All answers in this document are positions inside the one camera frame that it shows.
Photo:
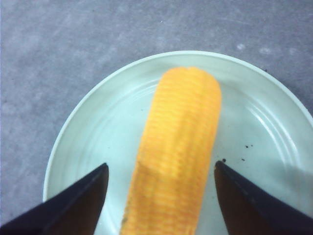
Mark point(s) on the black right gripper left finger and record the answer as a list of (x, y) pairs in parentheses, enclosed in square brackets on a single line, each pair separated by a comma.
[(74, 211)]

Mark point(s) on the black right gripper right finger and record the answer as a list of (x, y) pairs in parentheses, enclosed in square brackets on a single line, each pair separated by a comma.
[(249, 210)]

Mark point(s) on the yellow corn cob piece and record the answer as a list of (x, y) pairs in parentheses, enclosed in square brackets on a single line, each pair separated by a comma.
[(173, 159)]

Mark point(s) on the green round plate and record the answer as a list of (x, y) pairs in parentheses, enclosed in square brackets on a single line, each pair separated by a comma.
[(265, 133)]

